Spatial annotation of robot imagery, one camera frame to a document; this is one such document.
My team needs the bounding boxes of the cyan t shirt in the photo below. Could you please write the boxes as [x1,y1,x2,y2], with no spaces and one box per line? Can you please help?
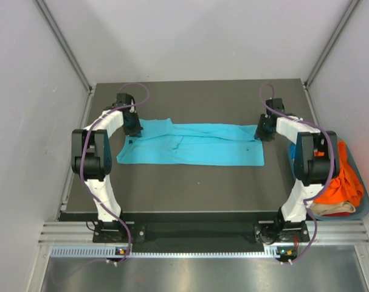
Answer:
[116,119,265,167]

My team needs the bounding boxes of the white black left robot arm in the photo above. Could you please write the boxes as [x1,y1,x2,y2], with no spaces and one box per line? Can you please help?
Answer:
[71,93,142,242]

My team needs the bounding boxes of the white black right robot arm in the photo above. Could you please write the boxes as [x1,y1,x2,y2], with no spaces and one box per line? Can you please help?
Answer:
[255,99,340,241]

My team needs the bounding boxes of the orange t shirt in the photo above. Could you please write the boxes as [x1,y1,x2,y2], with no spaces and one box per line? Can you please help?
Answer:
[314,141,364,207]

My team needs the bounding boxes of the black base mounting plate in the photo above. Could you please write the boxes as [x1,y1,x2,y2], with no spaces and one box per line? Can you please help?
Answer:
[59,211,310,252]

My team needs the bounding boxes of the red t shirt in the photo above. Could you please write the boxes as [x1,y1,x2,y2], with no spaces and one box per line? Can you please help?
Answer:
[321,212,353,218]

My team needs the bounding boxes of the white slotted cable duct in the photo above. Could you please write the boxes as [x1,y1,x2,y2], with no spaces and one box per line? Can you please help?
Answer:
[50,246,293,259]

